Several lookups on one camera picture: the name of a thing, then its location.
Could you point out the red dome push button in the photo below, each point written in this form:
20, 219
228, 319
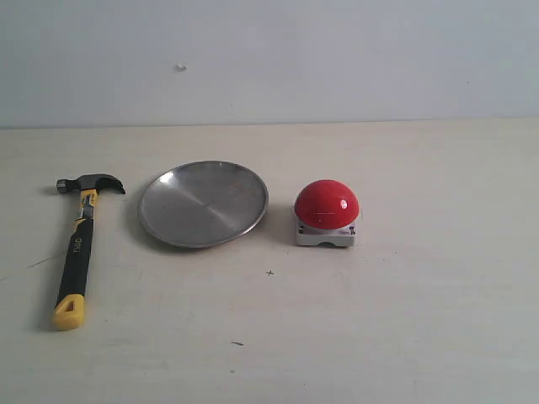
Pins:
326, 212

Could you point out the round steel plate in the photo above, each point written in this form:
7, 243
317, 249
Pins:
203, 204

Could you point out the yellow black claw hammer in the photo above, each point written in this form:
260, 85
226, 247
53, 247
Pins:
69, 311

